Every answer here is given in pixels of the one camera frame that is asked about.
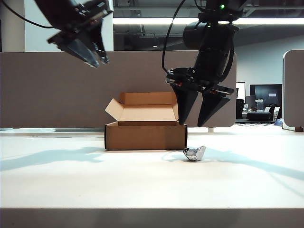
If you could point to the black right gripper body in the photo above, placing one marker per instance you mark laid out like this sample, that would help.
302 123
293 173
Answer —
190 79

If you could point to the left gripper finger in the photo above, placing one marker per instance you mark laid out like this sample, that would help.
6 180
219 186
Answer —
99 45
83 52

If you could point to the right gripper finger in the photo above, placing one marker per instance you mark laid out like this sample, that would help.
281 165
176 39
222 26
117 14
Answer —
211 107
185 102

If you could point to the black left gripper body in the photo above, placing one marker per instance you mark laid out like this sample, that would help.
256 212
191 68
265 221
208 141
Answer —
76 16

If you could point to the blue-printed paper ball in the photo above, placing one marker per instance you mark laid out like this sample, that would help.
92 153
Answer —
195 154

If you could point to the open brown cardboard box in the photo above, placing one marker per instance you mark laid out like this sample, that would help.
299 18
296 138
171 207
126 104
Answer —
145 139

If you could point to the white-framed board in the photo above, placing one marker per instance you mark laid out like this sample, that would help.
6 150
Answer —
241 91

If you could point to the black round ottoman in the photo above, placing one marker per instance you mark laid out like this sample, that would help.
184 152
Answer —
258 116

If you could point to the long ceiling light strip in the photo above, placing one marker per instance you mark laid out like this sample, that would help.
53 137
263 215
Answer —
142 21

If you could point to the wide brown desk partition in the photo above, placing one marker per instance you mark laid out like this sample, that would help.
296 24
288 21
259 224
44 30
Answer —
59 95

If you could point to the large black screen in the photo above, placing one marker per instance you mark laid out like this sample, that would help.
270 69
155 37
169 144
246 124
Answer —
266 91

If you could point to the blue plastic bag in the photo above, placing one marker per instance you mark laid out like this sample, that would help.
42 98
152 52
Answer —
279 122

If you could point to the narrow brown desk partition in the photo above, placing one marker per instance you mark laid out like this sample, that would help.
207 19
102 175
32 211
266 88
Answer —
294 90

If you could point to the brown partition foot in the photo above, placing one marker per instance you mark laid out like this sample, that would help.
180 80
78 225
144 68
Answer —
298 129

